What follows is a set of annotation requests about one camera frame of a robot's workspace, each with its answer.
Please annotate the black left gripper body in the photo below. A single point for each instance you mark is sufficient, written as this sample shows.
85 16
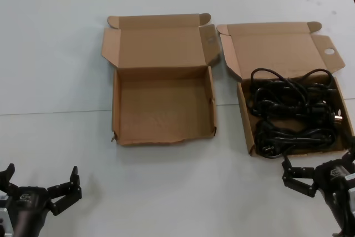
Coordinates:
30 201

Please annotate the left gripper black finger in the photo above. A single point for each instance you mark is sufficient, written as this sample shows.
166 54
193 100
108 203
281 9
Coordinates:
73 189
7 177

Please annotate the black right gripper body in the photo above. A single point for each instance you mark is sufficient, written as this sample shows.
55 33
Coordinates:
332 178

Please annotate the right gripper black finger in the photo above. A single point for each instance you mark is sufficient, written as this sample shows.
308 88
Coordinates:
350 157
298 176

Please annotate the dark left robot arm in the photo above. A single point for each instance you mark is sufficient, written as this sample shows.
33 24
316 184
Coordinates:
27 227

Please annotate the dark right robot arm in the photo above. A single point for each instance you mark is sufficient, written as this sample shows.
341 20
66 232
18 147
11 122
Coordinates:
338 216

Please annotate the plain brown cardboard box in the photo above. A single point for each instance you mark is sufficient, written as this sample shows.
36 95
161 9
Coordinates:
163 109

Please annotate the cardboard box with round hole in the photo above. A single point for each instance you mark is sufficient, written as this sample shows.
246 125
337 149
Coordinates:
277 51

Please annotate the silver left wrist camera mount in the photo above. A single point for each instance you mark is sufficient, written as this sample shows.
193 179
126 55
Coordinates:
5 216

